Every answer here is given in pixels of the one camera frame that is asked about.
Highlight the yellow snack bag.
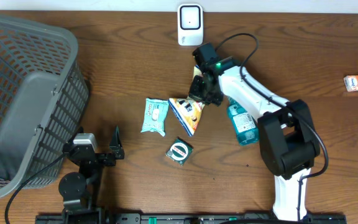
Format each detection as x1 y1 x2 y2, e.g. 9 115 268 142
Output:
168 96 204 137

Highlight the teal wet wipes pack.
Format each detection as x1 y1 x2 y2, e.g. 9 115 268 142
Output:
141 98 169 137

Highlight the blue mouthwash bottle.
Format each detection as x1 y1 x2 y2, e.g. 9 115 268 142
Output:
227 97 259 146

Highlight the green round-label box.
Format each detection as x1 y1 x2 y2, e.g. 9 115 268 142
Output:
165 138 194 166

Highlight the orange snack packet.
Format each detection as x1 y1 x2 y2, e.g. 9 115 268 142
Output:
344 75 358 92

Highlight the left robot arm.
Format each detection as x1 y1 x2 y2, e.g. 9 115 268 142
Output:
58 128 125 223

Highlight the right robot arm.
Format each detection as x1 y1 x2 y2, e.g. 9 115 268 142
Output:
189 44 320 221

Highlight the white barcode scanner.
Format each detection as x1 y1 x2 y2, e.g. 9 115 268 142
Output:
177 3 204 46

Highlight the grey plastic shopping basket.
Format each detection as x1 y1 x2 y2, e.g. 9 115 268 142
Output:
0 15 89 198

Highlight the black mounting rail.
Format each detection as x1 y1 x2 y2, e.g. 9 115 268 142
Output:
35 212 347 224

